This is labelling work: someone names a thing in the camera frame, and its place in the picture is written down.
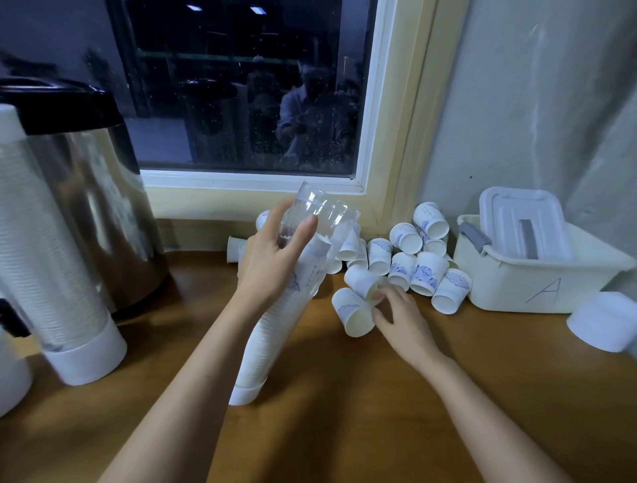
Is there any person's right hand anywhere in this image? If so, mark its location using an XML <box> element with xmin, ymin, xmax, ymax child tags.
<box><xmin>373</xmin><ymin>283</ymin><xmax>444</xmax><ymax>374</ymax></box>

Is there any person's left hand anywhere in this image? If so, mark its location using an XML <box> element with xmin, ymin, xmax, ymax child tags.
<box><xmin>234</xmin><ymin>196</ymin><xmax>320</xmax><ymax>314</ymax></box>

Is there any single blue-printed paper cup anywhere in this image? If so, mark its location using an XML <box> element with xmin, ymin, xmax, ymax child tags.
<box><xmin>331</xmin><ymin>287</ymin><xmax>378</xmax><ymax>338</ymax></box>

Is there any pile of paper cups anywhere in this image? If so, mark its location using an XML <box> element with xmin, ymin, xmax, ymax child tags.
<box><xmin>227</xmin><ymin>202</ymin><xmax>474</xmax><ymax>316</ymax></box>

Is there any nested stack of paper cups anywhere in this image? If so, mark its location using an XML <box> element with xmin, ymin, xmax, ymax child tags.
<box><xmin>234</xmin><ymin>234</ymin><xmax>334</xmax><ymax>389</ymax></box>
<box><xmin>0</xmin><ymin>139</ymin><xmax>111</xmax><ymax>350</ymax></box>

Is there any white tube cap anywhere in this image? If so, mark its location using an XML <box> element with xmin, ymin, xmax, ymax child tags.
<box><xmin>0</xmin><ymin>102</ymin><xmax>28</xmax><ymax>143</ymax></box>

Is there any person's right forearm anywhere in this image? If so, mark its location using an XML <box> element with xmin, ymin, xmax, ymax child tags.
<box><xmin>423</xmin><ymin>353</ymin><xmax>573</xmax><ymax>483</ymax></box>

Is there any person's left forearm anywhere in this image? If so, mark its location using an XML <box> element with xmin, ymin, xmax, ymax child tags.
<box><xmin>100</xmin><ymin>299</ymin><xmax>265</xmax><ymax>483</ymax></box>

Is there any translucent plastic box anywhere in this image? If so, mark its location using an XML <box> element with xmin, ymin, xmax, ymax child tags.
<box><xmin>453</xmin><ymin>214</ymin><xmax>636</xmax><ymax>314</ymax></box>

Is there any white plastic lid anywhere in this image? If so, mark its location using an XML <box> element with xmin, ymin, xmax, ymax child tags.
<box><xmin>478</xmin><ymin>187</ymin><xmax>575</xmax><ymax>263</ymax></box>

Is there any stainless steel water dispenser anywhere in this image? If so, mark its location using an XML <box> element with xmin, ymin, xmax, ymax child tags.
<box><xmin>0</xmin><ymin>78</ymin><xmax>171</xmax><ymax>340</ymax></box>

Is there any white framed window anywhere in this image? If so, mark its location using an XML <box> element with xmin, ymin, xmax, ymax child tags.
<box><xmin>0</xmin><ymin>0</ymin><xmax>469</xmax><ymax>225</ymax></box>

